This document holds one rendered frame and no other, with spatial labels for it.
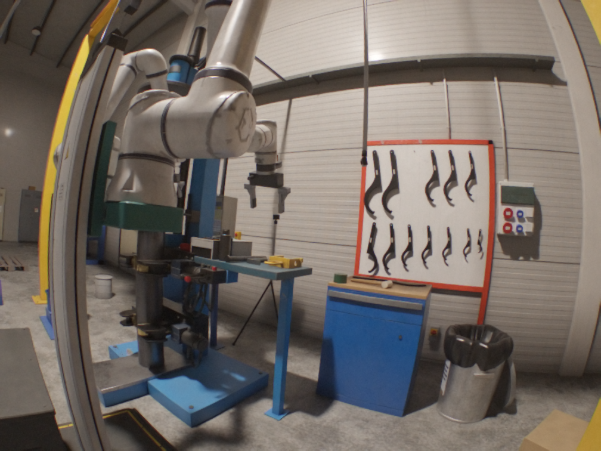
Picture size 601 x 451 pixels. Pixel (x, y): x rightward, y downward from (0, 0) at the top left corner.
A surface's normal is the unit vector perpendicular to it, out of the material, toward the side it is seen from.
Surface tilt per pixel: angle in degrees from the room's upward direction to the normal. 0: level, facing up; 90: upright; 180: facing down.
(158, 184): 68
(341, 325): 90
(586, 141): 90
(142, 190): 77
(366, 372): 90
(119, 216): 90
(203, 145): 143
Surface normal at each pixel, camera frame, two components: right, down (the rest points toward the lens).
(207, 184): 0.86, 0.06
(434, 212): -0.50, -0.07
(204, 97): -0.13, -0.21
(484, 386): -0.18, 0.01
